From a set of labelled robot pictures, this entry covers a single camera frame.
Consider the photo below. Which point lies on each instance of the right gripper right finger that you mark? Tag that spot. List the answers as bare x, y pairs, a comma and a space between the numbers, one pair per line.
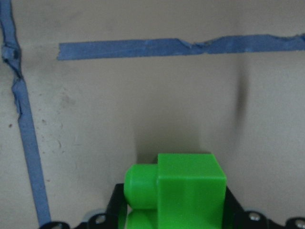
236, 217

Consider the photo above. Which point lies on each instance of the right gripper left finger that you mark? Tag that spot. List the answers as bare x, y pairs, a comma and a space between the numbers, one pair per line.
115, 215

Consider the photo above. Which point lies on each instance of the green toy block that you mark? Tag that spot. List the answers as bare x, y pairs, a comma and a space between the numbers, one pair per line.
180, 191

